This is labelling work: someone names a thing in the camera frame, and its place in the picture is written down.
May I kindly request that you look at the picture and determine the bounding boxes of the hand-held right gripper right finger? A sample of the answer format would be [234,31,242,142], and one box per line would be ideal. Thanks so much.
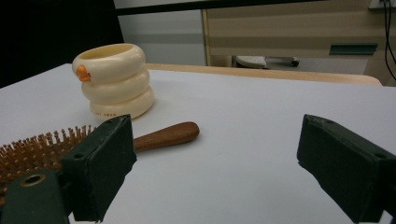
[296,113,396,224]

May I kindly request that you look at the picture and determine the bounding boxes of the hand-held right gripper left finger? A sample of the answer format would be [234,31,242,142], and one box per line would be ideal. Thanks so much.
[60,114,138,223]

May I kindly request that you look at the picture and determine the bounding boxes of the wooden hairbrush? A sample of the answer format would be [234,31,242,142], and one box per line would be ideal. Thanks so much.
[0,120,201,195]

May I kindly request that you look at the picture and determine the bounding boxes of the cream ringed holder cup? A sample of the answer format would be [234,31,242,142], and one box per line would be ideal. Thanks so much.
[71,42,156,121]

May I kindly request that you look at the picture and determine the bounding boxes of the grey flat object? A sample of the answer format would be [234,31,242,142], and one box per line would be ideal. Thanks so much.
[234,55,301,70]

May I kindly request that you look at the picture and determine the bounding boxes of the black curtain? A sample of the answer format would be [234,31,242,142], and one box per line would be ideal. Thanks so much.
[0,0,125,89]

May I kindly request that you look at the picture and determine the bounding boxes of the light wooden desk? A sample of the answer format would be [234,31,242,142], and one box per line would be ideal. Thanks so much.
[200,0,396,87]

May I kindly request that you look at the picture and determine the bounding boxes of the white cabinet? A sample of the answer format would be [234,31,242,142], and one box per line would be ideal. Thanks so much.
[113,0,208,66]

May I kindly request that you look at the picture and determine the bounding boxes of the black horizontal bar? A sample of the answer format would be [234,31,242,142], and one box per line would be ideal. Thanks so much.
[115,0,328,17]

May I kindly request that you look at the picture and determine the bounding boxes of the dark drawer handle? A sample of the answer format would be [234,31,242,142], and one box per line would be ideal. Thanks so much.
[329,43,379,57]

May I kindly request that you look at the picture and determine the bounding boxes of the black wall cables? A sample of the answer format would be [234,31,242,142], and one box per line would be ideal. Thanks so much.
[382,0,396,82]

